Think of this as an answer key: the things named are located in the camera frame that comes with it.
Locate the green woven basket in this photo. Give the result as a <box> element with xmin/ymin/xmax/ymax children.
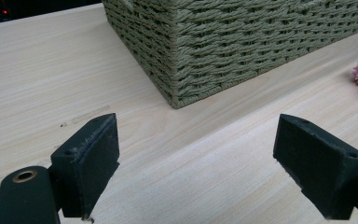
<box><xmin>101</xmin><ymin>0</ymin><xmax>358</xmax><ymax>110</ymax></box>

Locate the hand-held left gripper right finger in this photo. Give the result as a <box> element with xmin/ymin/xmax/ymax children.
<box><xmin>272</xmin><ymin>113</ymin><xmax>358</xmax><ymax>221</ymax></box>

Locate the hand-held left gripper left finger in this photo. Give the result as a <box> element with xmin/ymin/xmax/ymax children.
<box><xmin>49</xmin><ymin>112</ymin><xmax>121</xmax><ymax>219</ymax></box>

